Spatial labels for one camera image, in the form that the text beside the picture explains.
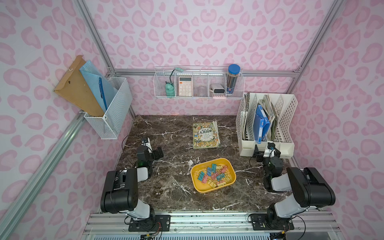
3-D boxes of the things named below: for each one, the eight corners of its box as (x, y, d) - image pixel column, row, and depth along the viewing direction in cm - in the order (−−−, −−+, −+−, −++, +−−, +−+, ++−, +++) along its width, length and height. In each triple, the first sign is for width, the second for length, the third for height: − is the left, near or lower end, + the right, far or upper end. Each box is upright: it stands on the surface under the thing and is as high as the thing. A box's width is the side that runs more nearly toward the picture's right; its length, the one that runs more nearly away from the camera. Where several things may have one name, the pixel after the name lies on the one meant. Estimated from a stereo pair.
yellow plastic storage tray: (197, 196, 83) (196, 193, 79) (189, 170, 93) (189, 165, 89) (237, 184, 87) (239, 180, 83) (226, 160, 97) (227, 155, 93)
